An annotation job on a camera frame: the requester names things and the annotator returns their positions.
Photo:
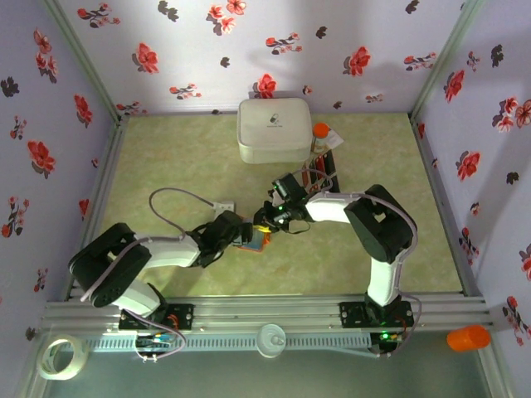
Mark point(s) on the orange card holder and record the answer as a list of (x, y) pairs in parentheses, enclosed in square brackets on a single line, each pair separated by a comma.
[(255, 242)]

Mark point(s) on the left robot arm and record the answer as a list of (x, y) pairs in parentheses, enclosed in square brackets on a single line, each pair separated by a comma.
[(170, 253)]

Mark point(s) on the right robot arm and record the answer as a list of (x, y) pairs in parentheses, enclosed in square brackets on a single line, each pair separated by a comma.
[(327, 207)]

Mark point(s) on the brown credit card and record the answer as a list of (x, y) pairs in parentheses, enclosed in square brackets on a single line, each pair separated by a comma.
[(305, 178)]

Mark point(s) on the black credit card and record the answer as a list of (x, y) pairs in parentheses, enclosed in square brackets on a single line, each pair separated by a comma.
[(333, 182), (313, 168), (329, 161)]

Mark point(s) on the red credit card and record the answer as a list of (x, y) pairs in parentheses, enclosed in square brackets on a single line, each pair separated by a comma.
[(320, 163)]

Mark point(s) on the white zippered case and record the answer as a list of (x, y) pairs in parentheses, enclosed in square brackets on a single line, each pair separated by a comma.
[(274, 132)]

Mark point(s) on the orange-capped clear bottle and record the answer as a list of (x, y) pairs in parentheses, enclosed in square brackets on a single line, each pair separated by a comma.
[(320, 130)]

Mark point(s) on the white paper tag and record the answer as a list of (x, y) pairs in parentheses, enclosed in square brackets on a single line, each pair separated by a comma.
[(336, 139)]

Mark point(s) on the white round lid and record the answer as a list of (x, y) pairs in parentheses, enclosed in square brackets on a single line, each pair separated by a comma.
[(267, 346)]

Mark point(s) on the clear tape roll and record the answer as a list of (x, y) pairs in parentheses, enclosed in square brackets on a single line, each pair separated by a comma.
[(82, 355)]

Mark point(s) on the orange plastic cup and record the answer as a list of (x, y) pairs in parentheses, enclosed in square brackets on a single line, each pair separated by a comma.
[(469, 338)]

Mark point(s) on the long aluminium base rail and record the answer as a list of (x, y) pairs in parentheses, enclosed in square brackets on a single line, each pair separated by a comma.
[(265, 311)]

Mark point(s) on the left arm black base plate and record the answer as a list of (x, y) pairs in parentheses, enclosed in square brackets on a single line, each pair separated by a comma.
[(182, 317)]

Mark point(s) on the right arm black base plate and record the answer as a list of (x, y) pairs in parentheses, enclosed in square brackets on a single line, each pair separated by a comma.
[(352, 315)]

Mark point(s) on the aluminium side rail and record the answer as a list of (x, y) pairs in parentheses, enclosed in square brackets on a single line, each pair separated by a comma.
[(441, 199), (97, 199)]

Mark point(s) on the aluminium frame post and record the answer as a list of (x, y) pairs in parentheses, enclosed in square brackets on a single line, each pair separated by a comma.
[(443, 62), (86, 62)]

